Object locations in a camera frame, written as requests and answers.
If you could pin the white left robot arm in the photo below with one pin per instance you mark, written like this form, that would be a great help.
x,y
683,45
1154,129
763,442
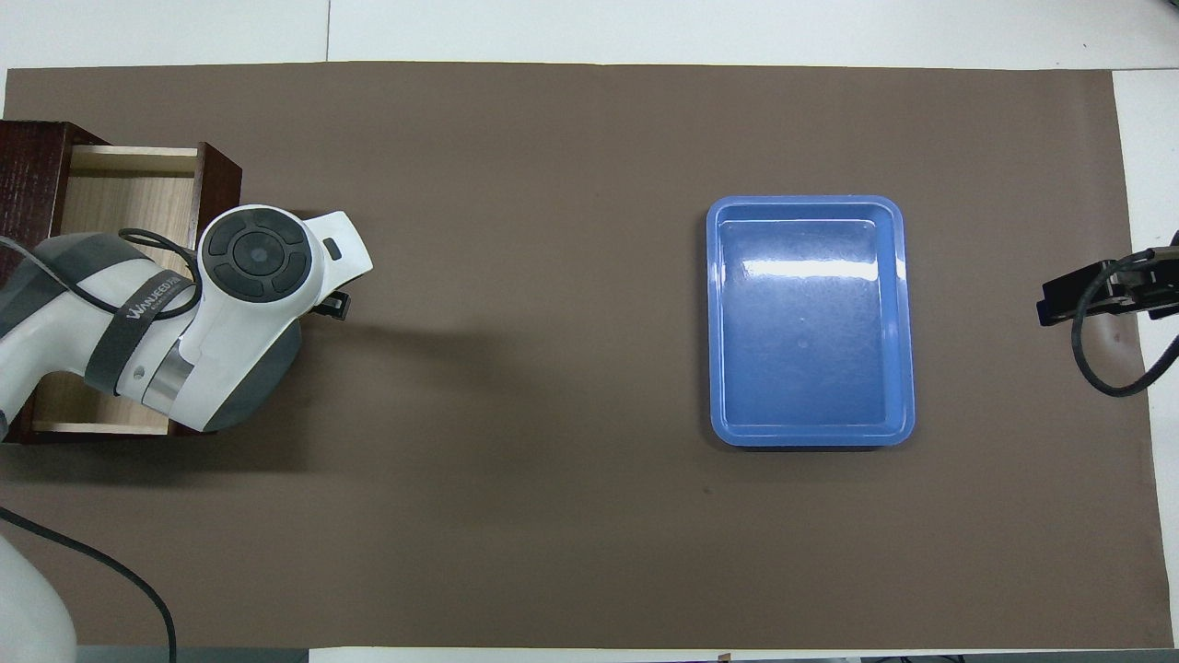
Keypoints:
x,y
55,345

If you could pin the blue plastic tray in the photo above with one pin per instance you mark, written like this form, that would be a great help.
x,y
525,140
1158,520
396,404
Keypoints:
x,y
811,368

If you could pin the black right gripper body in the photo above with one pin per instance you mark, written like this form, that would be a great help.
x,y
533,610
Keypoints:
x,y
1128,285

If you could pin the brown table mat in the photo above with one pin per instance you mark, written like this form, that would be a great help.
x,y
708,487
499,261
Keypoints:
x,y
461,506

